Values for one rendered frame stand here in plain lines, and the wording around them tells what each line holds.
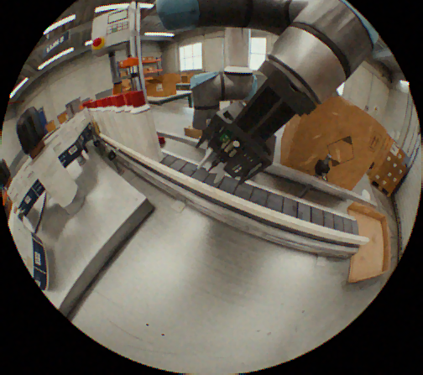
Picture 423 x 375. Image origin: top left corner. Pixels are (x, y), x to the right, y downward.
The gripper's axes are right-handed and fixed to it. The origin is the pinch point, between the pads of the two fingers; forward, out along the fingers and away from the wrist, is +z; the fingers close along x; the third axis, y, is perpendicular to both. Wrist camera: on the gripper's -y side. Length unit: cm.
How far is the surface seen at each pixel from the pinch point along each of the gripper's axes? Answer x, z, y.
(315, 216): 25.5, -8.5, -0.8
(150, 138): -16.4, 5.6, 1.5
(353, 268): 46.5, -15.3, 9.1
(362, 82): 219, -282, -485
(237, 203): 7.7, -1.9, 4.8
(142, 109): -20.4, -0.8, 1.5
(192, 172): -2.6, 7.8, -0.5
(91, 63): -773, 210, -179
